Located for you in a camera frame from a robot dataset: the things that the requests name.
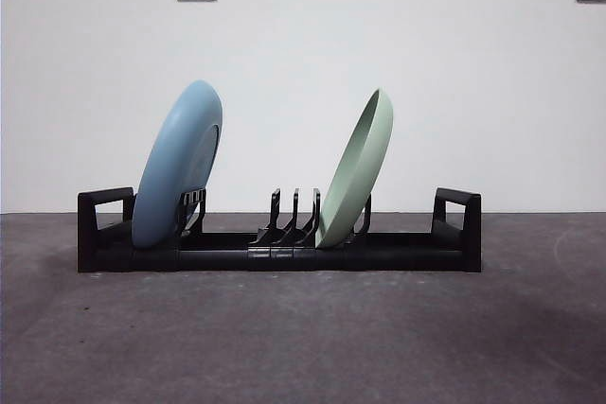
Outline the green round plate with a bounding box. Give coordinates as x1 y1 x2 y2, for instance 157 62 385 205
314 88 395 250

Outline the blue round plate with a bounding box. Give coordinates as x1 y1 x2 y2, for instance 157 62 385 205
131 79 225 250

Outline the black plastic plate rack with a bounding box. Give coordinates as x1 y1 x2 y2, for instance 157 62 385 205
77 185 483 273

